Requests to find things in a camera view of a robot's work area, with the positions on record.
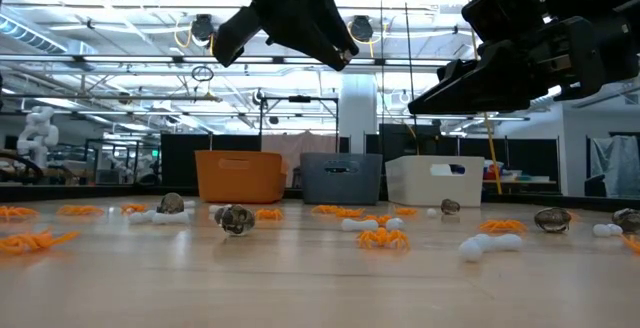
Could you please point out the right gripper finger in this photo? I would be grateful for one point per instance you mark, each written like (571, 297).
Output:
(450, 70)
(480, 83)

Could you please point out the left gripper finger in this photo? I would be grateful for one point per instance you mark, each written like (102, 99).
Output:
(232, 40)
(320, 33)

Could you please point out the white plastic bone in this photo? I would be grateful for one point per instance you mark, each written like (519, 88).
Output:
(216, 207)
(394, 223)
(359, 225)
(170, 218)
(495, 242)
(138, 216)
(607, 229)
(431, 212)
(190, 204)

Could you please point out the black equipment box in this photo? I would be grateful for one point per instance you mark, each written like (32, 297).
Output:
(400, 140)

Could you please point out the black partition panel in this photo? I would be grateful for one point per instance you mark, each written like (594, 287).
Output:
(530, 155)
(180, 163)

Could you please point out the white building column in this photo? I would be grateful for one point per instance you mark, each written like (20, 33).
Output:
(357, 113)

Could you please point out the red container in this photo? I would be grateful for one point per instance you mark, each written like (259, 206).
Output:
(489, 172)

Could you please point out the pink hanging cloth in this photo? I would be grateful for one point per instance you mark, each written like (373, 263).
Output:
(310, 143)

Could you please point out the cluttered side table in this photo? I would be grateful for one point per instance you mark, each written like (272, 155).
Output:
(530, 182)

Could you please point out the grey tarp cover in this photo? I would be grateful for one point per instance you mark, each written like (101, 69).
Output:
(620, 165)

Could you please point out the white plastic bin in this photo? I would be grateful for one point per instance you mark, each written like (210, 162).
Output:
(435, 188)

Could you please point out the black chair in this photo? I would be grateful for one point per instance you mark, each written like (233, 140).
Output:
(595, 186)

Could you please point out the orange plastic bin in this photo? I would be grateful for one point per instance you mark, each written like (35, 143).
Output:
(240, 175)

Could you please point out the grey plastic bin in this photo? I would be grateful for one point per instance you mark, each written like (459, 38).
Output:
(341, 180)

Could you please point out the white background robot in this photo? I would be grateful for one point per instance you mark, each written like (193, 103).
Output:
(37, 135)

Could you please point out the black curved tube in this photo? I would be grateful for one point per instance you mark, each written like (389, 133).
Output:
(35, 167)

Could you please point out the black metal frame stand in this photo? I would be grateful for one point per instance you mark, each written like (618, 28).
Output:
(299, 99)

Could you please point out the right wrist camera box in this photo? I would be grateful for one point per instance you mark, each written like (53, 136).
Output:
(500, 10)

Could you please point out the black metal workcell frame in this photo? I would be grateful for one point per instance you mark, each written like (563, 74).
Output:
(86, 160)

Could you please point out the black aluminium table frame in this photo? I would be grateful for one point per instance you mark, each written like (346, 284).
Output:
(100, 191)

